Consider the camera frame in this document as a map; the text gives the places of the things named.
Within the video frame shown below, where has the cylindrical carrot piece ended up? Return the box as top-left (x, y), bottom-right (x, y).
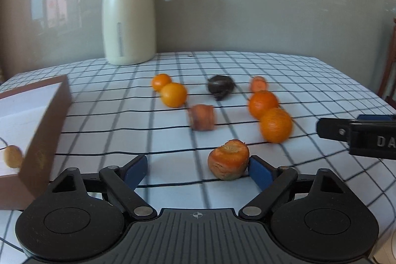
top-left (188, 104), bottom-right (215, 131)

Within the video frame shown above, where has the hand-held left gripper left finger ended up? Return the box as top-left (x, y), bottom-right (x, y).
top-left (48, 154), bottom-right (157, 220)

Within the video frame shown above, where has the brown cardboard box white inside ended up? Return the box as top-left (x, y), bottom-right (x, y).
top-left (0, 75), bottom-right (72, 211)

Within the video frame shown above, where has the small orange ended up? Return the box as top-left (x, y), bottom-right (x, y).
top-left (151, 73), bottom-right (172, 92)

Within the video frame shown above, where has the small carrot piece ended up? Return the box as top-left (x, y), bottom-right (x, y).
top-left (250, 76), bottom-right (268, 93)

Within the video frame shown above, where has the carrot stub with cut top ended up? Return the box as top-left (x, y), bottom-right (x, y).
top-left (207, 139), bottom-right (250, 181)

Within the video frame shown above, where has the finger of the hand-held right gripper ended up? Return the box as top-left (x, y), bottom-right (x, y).
top-left (355, 115), bottom-right (396, 123)
top-left (316, 118), bottom-right (352, 141)

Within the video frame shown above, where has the white object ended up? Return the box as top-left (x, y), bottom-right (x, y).
top-left (372, 228), bottom-right (396, 264)

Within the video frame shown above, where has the white black checked tablecloth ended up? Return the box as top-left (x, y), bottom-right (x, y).
top-left (0, 50), bottom-right (396, 264)

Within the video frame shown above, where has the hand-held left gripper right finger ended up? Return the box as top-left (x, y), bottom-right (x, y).
top-left (239, 155), bottom-right (348, 219)

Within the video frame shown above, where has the dark wrinkled fruit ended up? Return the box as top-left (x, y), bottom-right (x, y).
top-left (207, 75), bottom-right (236, 101)

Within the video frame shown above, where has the cream thermos jug grey lid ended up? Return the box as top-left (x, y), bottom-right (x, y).
top-left (102, 0), bottom-right (171, 66)

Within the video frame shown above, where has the small yellowish brown fruit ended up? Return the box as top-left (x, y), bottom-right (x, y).
top-left (3, 145), bottom-right (23, 168)

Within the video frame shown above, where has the wooden chair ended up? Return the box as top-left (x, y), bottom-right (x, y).
top-left (378, 17), bottom-right (396, 104)

